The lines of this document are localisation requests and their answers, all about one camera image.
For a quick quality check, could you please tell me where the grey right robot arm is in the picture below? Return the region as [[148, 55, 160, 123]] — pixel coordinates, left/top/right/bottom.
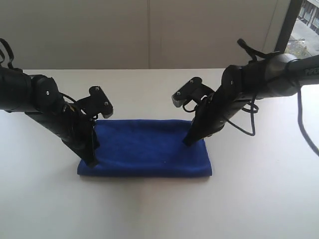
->
[[183, 54, 319, 146]]

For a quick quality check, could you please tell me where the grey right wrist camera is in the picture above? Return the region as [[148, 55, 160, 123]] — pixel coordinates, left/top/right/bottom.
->
[[171, 77, 214, 108]]

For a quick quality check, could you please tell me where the dark window frame post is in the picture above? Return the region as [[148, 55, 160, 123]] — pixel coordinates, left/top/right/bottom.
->
[[263, 0, 303, 53]]

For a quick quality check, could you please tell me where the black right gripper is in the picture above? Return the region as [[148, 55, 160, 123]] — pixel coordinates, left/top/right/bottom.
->
[[182, 92, 247, 146]]

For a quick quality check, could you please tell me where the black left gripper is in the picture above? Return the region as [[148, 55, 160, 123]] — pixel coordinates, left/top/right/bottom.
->
[[25, 102, 100, 167]]

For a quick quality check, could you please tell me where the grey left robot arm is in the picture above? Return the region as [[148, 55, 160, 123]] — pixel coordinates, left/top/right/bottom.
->
[[0, 68, 99, 167]]

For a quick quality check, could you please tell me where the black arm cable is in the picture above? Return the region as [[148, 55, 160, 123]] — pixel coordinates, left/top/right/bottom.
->
[[0, 37, 97, 150], [181, 38, 319, 157]]

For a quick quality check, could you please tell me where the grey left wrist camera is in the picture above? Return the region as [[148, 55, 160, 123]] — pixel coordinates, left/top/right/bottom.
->
[[75, 86, 114, 119]]

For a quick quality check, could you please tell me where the blue microfibre towel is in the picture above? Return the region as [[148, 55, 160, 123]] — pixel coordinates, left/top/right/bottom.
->
[[77, 119, 213, 178]]

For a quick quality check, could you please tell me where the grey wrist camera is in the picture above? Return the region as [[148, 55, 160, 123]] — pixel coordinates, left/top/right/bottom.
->
[[171, 77, 214, 108], [75, 86, 114, 119]]

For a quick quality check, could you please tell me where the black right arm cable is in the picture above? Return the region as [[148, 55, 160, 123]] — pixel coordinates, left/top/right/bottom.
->
[[181, 38, 319, 157]]

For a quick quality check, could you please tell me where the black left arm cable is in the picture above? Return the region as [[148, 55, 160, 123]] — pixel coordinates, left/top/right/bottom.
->
[[0, 37, 97, 150]]

